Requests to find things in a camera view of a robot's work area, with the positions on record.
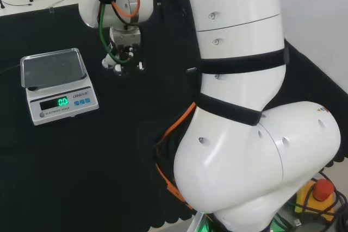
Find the black balance power cable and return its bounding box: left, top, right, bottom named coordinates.
left=0, top=64, right=22, bottom=76

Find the orange robot cable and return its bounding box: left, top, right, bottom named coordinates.
left=110, top=0, right=197, bottom=211

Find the yellow stop button red cap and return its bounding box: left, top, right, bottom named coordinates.
left=294, top=178, right=340, bottom=222

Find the green robot cable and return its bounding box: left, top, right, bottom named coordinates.
left=98, top=0, right=132, bottom=64

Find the white electronic balance steel pan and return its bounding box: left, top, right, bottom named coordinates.
left=20, top=47, right=100, bottom=126

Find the black scalloped bench cloth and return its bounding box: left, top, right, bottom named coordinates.
left=0, top=0, right=348, bottom=229

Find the small clear glass beaker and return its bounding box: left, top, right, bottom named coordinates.
left=114, top=62, right=145, bottom=77

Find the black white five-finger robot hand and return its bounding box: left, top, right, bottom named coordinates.
left=102, top=26, right=146, bottom=77

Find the thick black cable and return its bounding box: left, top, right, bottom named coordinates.
left=316, top=168, right=348, bottom=232

